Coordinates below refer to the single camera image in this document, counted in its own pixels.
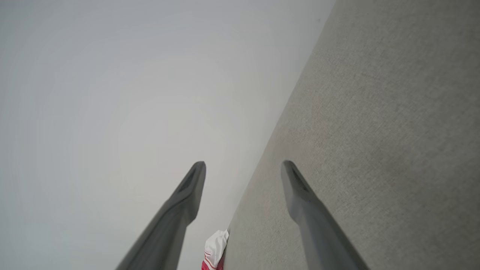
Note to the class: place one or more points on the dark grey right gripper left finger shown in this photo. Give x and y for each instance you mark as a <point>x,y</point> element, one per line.
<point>176,213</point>

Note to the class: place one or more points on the red Bulls 23 jersey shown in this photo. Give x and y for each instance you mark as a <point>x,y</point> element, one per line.
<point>214,247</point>

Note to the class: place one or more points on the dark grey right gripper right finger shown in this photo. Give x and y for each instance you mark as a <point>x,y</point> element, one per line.
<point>311,217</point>

